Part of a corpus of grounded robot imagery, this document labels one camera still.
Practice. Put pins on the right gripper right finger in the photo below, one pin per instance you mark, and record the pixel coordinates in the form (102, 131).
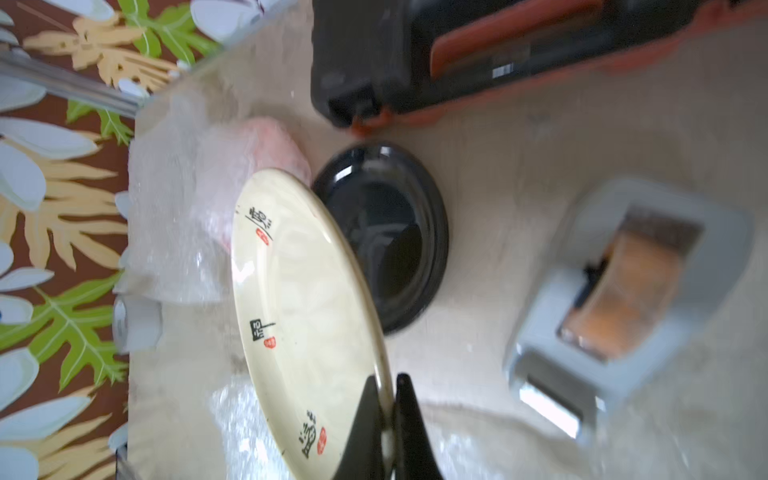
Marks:
(414, 458)

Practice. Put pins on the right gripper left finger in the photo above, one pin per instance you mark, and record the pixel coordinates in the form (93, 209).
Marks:
(362, 458)

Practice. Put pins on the cream dinner plate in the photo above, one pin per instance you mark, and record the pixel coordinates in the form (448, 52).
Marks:
(308, 325)

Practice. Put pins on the orange plastic plate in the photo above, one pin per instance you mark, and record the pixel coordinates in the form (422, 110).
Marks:
(228, 156)

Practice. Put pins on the clear bubble wrap sheet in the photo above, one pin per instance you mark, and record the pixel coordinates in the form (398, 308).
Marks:
(186, 173)

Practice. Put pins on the black dinner plate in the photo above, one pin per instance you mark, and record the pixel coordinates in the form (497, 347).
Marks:
(393, 216)

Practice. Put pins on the clear tape roll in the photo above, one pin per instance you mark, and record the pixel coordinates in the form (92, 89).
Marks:
(136, 324)

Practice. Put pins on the grey tape dispenser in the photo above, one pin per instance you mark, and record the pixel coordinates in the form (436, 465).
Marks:
(634, 271)

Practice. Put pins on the black tool case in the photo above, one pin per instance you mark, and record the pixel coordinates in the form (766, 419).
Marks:
(375, 63)

